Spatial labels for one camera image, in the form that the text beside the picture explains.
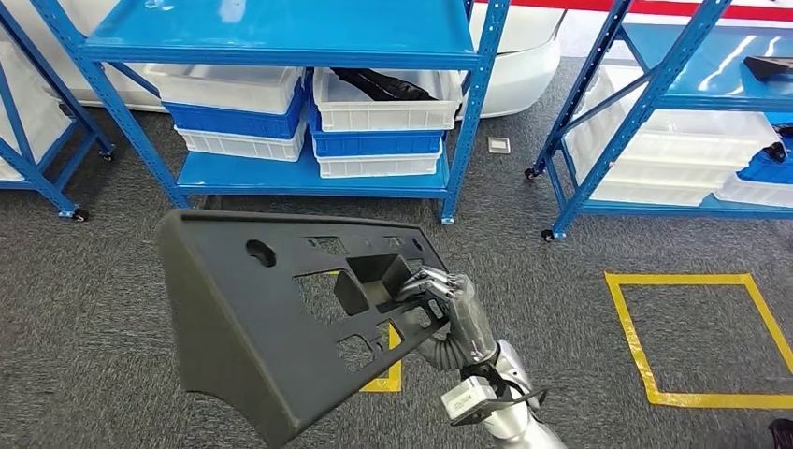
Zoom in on white car body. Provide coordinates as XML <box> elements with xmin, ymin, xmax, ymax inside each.
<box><xmin>0</xmin><ymin>0</ymin><xmax>564</xmax><ymax>120</ymax></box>

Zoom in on yellow floor tape square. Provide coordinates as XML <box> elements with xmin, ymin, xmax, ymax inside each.
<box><xmin>359</xmin><ymin>322</ymin><xmax>404</xmax><ymax>395</ymax></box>
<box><xmin>603</xmin><ymin>271</ymin><xmax>793</xmax><ymax>411</ymax></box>

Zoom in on black parts in crate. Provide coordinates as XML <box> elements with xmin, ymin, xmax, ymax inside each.
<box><xmin>329</xmin><ymin>66</ymin><xmax>440</xmax><ymax>104</ymax></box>
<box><xmin>761</xmin><ymin>123</ymin><xmax>793</xmax><ymax>165</ymax></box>

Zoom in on red barrier belt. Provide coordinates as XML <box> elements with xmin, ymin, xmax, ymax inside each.
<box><xmin>473</xmin><ymin>0</ymin><xmax>793</xmax><ymax>23</ymax></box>

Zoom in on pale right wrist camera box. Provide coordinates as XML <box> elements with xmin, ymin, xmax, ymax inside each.
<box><xmin>440</xmin><ymin>371</ymin><xmax>550</xmax><ymax>428</ymax></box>

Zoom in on blue metal shelf rack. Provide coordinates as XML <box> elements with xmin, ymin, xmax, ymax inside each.
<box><xmin>27</xmin><ymin>0</ymin><xmax>512</xmax><ymax>225</ymax></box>
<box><xmin>525</xmin><ymin>0</ymin><xmax>793</xmax><ymax>243</ymax></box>
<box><xmin>0</xmin><ymin>0</ymin><xmax>116</xmax><ymax>223</ymax></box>

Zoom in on black plastic car part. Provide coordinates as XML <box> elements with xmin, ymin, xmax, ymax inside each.
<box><xmin>742</xmin><ymin>54</ymin><xmax>793</xmax><ymax>83</ymax></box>

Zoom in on blue plastic crate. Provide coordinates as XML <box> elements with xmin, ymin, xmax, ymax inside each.
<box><xmin>161</xmin><ymin>80</ymin><xmax>310</xmax><ymax>141</ymax></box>
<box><xmin>735</xmin><ymin>137</ymin><xmax>793</xmax><ymax>186</ymax></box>
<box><xmin>308</xmin><ymin>102</ymin><xmax>445</xmax><ymax>159</ymax></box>

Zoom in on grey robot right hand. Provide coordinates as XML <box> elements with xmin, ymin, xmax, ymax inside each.
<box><xmin>395</xmin><ymin>268</ymin><xmax>500</xmax><ymax>368</ymax></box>

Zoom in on black plastic plate part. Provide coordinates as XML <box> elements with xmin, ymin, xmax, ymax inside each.
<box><xmin>155</xmin><ymin>209</ymin><xmax>451</xmax><ymax>449</ymax></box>

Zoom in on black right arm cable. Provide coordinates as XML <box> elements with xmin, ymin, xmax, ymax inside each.
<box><xmin>492</xmin><ymin>364</ymin><xmax>550</xmax><ymax>415</ymax></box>

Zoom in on white plastic crate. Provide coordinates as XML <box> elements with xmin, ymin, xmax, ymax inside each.
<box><xmin>714</xmin><ymin>172</ymin><xmax>793</xmax><ymax>210</ymax></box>
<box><xmin>567</xmin><ymin>123</ymin><xmax>744</xmax><ymax>187</ymax></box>
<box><xmin>174</xmin><ymin>117</ymin><xmax>310</xmax><ymax>164</ymax></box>
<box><xmin>582</xmin><ymin>65</ymin><xmax>781</xmax><ymax>150</ymax></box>
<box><xmin>144</xmin><ymin>64</ymin><xmax>306</xmax><ymax>117</ymax></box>
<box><xmin>588</xmin><ymin>173</ymin><xmax>728</xmax><ymax>209</ymax></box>
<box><xmin>0</xmin><ymin>39</ymin><xmax>74</xmax><ymax>182</ymax></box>
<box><xmin>311</xmin><ymin>65</ymin><xmax>466</xmax><ymax>133</ymax></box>
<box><xmin>314</xmin><ymin>143</ymin><xmax>445</xmax><ymax>181</ymax></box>

